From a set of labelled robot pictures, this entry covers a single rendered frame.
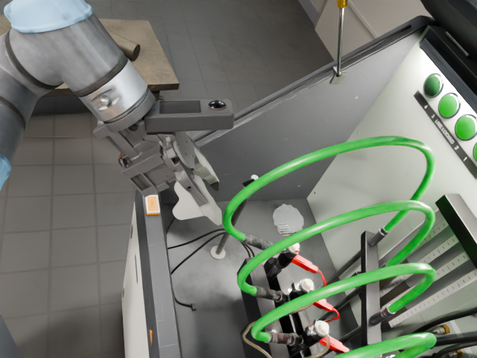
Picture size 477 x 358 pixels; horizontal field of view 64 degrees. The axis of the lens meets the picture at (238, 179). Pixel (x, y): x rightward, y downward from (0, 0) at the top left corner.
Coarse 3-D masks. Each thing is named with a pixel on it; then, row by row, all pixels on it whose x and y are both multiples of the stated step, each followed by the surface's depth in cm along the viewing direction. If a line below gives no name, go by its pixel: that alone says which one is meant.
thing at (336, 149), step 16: (336, 144) 54; (352, 144) 53; (368, 144) 53; (384, 144) 54; (400, 144) 55; (416, 144) 56; (304, 160) 53; (432, 160) 61; (272, 176) 55; (432, 176) 65; (240, 192) 57; (416, 192) 70; (224, 224) 62; (240, 240) 68
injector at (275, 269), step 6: (294, 252) 76; (270, 258) 79; (276, 258) 80; (282, 258) 79; (288, 258) 78; (276, 264) 80; (282, 264) 80; (288, 264) 80; (270, 270) 85; (276, 270) 83; (282, 270) 83; (270, 276) 85; (270, 282) 87
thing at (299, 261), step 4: (296, 256) 78; (300, 256) 78; (292, 260) 78; (296, 260) 78; (300, 260) 78; (304, 260) 78; (296, 264) 79; (300, 264) 78; (304, 264) 78; (308, 264) 78; (304, 268) 79; (308, 268) 78; (312, 268) 78; (316, 268) 78; (316, 272) 78
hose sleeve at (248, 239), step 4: (244, 232) 68; (248, 236) 68; (252, 236) 69; (244, 240) 68; (248, 240) 68; (252, 240) 69; (256, 240) 70; (260, 240) 71; (248, 244) 69; (252, 244) 70; (256, 244) 70; (260, 244) 71; (264, 244) 72; (268, 244) 73; (260, 248) 72; (264, 248) 72
